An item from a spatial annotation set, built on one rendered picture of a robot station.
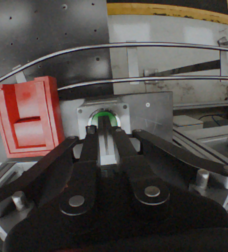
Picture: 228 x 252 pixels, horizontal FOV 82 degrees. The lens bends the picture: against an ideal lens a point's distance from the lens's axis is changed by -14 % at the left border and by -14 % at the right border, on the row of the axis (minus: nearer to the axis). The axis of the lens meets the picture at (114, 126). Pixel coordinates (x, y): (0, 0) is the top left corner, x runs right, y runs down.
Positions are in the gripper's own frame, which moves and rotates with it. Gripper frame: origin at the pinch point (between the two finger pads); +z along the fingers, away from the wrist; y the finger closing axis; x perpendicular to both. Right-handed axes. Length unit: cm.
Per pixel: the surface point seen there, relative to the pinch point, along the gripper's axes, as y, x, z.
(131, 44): 9.6, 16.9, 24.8
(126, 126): 3.4, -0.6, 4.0
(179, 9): 75, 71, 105
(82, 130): -3.3, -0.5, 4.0
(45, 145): -12.4, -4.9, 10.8
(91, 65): -2.4, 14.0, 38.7
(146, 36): 42, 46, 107
